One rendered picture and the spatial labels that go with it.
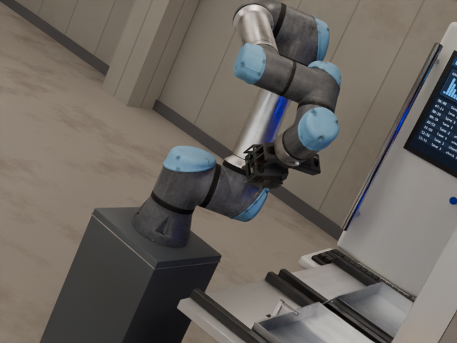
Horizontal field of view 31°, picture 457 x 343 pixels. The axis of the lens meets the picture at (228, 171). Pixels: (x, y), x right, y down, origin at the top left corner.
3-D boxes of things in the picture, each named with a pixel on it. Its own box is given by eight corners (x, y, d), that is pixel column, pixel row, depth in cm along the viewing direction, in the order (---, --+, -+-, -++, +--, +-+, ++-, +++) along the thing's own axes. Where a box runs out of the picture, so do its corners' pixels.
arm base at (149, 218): (120, 216, 209) (134, 182, 206) (160, 215, 221) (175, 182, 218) (158, 249, 200) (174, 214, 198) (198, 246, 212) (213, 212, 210)
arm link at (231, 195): (194, 201, 214) (275, 1, 208) (247, 220, 217) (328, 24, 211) (200, 211, 202) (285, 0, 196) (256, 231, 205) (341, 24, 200)
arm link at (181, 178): (151, 180, 212) (172, 134, 208) (200, 199, 215) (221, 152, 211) (151, 199, 201) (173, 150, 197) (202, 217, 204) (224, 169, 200)
